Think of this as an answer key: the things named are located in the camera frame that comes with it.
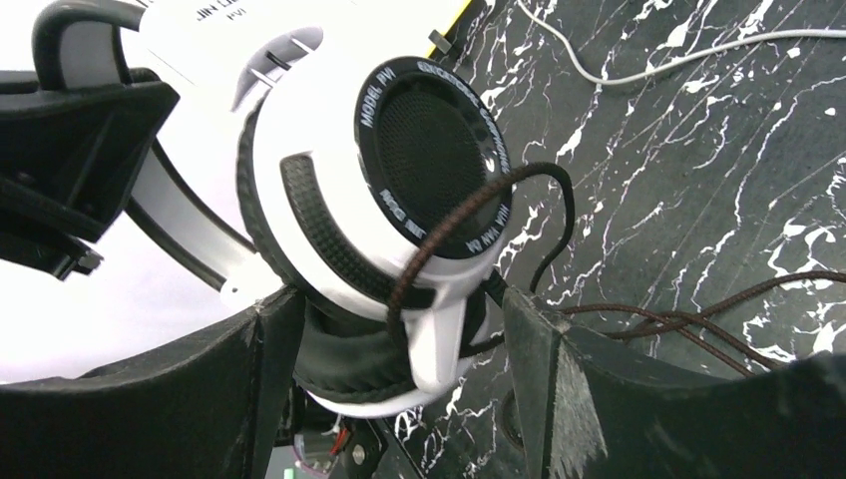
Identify black braided headphone cable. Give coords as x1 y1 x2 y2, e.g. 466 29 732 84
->
385 162 846 378

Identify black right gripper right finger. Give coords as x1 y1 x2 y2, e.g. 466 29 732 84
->
503 288 845 478

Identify white grey headphone cable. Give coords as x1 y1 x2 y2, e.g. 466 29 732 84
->
515 0 846 87

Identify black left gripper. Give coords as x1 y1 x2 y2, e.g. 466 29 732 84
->
1 71 179 279

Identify black and white headphones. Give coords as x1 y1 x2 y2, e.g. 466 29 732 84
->
32 1 512 418

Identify yellow framed whiteboard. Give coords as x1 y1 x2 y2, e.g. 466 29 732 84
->
420 0 477 58

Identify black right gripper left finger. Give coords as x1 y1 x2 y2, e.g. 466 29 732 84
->
1 287 304 478

